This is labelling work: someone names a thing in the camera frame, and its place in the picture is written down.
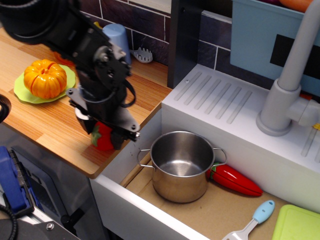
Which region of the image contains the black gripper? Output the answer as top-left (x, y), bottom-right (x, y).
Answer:
top-left (66, 87), bottom-right (140, 150)

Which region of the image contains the red toy strawberry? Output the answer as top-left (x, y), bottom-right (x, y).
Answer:
top-left (91, 122), bottom-right (114, 151)

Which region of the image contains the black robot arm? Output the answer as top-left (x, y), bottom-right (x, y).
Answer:
top-left (0, 0), bottom-right (140, 150)

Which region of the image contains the stainless steel pot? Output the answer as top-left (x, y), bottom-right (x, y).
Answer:
top-left (147, 130), bottom-right (228, 204)

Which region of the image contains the orange toy pumpkin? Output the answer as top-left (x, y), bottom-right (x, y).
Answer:
top-left (23, 59), bottom-right (68, 99)

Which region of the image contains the orange transparent bowl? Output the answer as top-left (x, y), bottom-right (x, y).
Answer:
top-left (53, 51), bottom-right (75, 67)

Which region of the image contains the white pasta spoon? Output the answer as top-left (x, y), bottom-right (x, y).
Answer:
top-left (129, 47), bottom-right (153, 64)

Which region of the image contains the light green plate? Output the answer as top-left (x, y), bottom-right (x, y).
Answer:
top-left (13, 64), bottom-right (76, 104)

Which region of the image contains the light blue plastic cup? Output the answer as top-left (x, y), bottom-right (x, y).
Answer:
top-left (102, 23), bottom-right (132, 65)

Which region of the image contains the yellow toy item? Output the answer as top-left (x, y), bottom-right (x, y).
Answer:
top-left (93, 21), bottom-right (102, 29)

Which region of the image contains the blue clamp device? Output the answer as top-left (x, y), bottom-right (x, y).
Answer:
top-left (0, 146), bottom-right (34, 218)

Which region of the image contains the white toy sink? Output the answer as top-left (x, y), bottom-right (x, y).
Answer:
top-left (91, 65), bottom-right (320, 240)

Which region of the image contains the red toy chili pepper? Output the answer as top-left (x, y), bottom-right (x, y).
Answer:
top-left (206, 163), bottom-right (263, 197)

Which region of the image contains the grey toy faucet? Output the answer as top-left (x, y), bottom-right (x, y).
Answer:
top-left (256, 0), bottom-right (320, 137)

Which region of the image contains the light blue bin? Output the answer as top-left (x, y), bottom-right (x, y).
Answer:
top-left (230, 0), bottom-right (304, 80)

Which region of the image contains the green cutting board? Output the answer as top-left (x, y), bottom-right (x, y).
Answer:
top-left (271, 204), bottom-right (320, 240)

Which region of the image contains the black hose left edge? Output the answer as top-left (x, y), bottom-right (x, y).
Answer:
top-left (0, 93), bottom-right (12, 124)

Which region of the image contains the black cable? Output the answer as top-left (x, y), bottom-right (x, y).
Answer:
top-left (0, 204), bottom-right (18, 240)

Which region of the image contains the white blue handled spatula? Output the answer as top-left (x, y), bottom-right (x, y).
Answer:
top-left (223, 200), bottom-right (276, 240)

